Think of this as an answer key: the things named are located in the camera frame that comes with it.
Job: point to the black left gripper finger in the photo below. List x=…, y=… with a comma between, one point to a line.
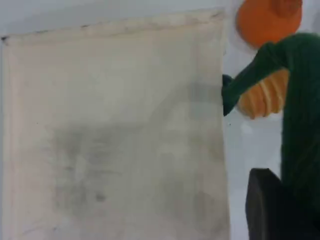
x=270, y=215

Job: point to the long striped bread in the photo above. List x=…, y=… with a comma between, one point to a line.
x=262, y=100

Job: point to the orange fruit toy with stem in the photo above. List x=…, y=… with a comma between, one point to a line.
x=262, y=22

